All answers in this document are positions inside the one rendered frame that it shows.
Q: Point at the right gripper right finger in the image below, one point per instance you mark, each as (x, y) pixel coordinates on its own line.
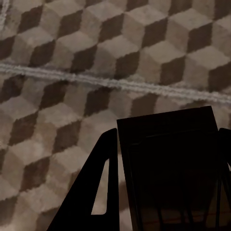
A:
(225, 136)

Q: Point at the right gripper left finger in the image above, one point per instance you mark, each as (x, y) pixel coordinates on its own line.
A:
(75, 211)

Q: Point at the mousetrap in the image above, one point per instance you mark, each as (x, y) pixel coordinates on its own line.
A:
(176, 175)

